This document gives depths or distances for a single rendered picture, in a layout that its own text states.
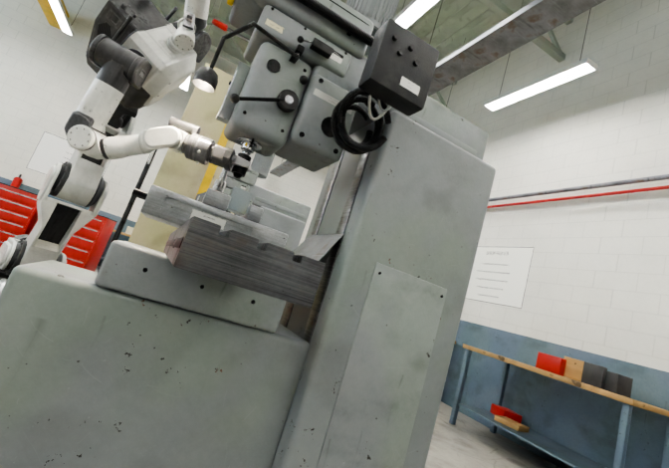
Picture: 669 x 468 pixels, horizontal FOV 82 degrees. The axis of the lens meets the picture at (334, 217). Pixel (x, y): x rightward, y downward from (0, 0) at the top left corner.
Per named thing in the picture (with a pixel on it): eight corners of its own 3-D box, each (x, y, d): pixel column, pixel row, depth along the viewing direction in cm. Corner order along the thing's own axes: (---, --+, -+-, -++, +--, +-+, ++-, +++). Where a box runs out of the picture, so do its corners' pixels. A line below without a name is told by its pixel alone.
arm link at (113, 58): (82, 70, 118) (104, 32, 119) (92, 79, 127) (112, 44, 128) (118, 91, 121) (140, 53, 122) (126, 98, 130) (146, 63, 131)
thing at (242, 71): (217, 116, 125) (239, 61, 129) (215, 118, 129) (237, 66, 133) (228, 120, 127) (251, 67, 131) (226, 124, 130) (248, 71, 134)
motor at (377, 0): (350, 10, 139) (375, -60, 146) (328, 37, 157) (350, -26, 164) (394, 40, 147) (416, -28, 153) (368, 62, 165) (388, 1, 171)
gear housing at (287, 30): (256, 26, 122) (267, 0, 124) (241, 59, 144) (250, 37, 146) (345, 78, 134) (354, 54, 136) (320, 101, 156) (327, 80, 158)
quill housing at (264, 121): (229, 121, 118) (265, 35, 125) (219, 138, 137) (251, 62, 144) (286, 147, 125) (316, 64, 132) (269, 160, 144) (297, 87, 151)
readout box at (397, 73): (371, 76, 108) (391, 14, 112) (356, 88, 116) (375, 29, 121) (426, 109, 115) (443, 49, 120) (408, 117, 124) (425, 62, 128)
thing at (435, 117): (311, 81, 130) (329, 31, 134) (290, 103, 150) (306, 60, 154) (481, 175, 159) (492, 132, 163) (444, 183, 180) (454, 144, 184)
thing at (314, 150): (291, 138, 124) (316, 69, 129) (270, 154, 146) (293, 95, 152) (340, 162, 131) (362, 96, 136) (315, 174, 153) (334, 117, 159)
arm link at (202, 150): (236, 142, 124) (200, 128, 122) (225, 169, 122) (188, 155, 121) (238, 154, 136) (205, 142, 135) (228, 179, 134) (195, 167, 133)
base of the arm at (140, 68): (81, 66, 120) (93, 31, 117) (101, 66, 132) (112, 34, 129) (127, 92, 124) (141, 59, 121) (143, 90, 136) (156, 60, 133)
